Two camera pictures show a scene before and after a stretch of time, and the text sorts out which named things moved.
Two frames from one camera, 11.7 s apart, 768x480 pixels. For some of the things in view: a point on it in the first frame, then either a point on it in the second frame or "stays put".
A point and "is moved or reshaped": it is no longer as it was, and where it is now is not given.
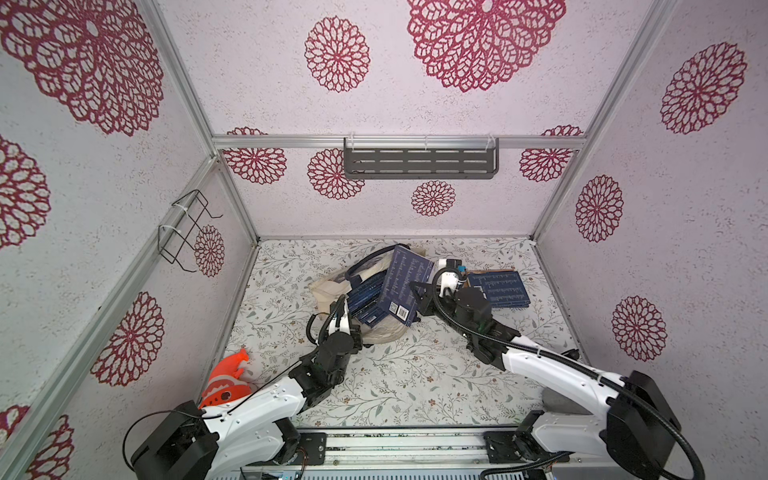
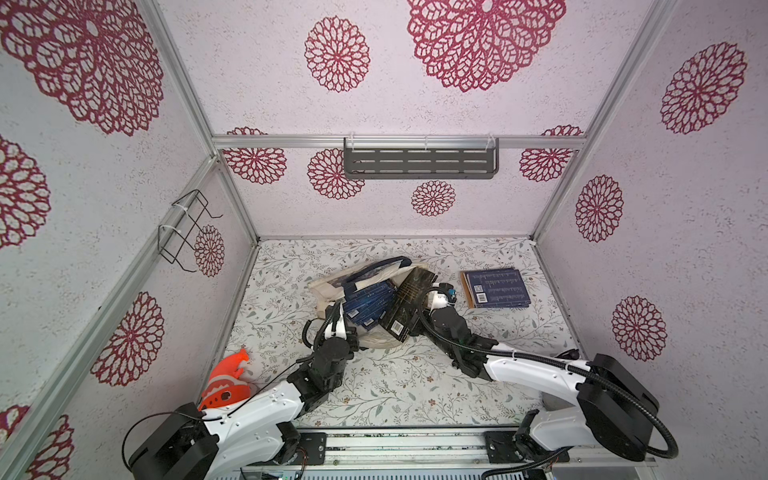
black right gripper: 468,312 to 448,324
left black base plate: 312,449 stays put
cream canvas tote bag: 336,288 is moved or reshaped
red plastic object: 224,383 stays put
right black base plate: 512,447 stays put
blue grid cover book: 503,289 stays put
